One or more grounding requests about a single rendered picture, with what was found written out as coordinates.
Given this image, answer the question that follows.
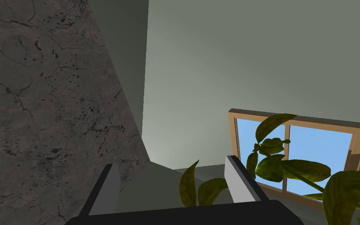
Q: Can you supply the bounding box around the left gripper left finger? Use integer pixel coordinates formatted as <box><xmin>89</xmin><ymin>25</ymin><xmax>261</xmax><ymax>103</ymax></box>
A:
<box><xmin>78</xmin><ymin>163</ymin><xmax>121</xmax><ymax>217</ymax></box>

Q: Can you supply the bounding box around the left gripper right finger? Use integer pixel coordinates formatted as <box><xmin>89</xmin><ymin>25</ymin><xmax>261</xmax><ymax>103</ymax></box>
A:
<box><xmin>224</xmin><ymin>155</ymin><xmax>270</xmax><ymax>204</ymax></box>

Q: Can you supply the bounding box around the green leafy plant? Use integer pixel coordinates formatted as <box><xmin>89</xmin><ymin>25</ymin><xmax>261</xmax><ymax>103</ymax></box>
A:
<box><xmin>179</xmin><ymin>113</ymin><xmax>360</xmax><ymax>225</ymax></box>

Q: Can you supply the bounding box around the wooden framed window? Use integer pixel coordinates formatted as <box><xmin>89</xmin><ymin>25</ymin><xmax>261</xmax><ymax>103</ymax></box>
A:
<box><xmin>228</xmin><ymin>108</ymin><xmax>360</xmax><ymax>211</ymax></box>

